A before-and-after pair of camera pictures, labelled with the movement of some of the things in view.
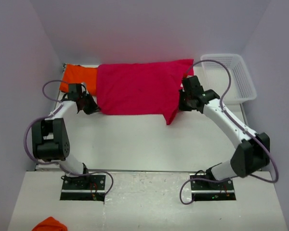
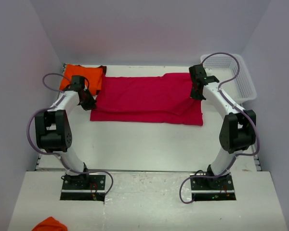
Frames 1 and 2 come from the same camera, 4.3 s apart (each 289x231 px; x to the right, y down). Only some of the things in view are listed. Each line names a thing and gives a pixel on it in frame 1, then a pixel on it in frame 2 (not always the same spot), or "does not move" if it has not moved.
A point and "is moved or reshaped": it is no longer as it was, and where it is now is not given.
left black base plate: [85, 187] does not move
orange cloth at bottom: [50, 224] does not move
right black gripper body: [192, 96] to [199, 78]
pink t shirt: [151, 88] is moved or reshaped
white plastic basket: [242, 88] does not move
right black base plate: [205, 190] does not move
